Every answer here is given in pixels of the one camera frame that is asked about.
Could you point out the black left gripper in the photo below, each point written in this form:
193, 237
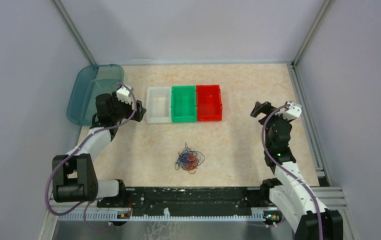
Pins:
116, 101

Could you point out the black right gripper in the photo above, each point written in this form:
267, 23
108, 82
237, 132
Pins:
265, 108

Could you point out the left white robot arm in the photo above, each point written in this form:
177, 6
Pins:
74, 178

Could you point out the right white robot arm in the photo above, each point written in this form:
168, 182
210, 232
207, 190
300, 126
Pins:
308, 216

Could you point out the white plastic bin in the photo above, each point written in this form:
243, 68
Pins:
158, 105

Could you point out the green plastic bin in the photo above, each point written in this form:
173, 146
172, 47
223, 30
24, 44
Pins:
183, 104

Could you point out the red plastic bin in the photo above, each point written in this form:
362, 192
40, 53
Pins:
209, 103

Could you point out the teal translucent plastic tray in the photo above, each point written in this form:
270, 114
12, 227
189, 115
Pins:
91, 81

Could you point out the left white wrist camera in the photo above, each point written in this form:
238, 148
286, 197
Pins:
123, 93

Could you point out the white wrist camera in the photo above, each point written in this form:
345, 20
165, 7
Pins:
123, 93
291, 111

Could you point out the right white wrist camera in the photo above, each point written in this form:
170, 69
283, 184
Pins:
291, 111

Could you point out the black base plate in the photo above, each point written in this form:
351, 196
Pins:
188, 201

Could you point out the right aluminium side rail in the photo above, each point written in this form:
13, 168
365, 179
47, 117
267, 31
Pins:
309, 126

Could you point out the white slotted cable duct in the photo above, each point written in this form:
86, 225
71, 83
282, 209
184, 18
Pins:
111, 215

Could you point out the right aluminium frame post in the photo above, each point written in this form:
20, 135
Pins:
318, 21

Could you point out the aluminium frame post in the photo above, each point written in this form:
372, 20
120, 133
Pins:
318, 21
71, 27

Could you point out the left aluminium frame post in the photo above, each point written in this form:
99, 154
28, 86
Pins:
71, 27

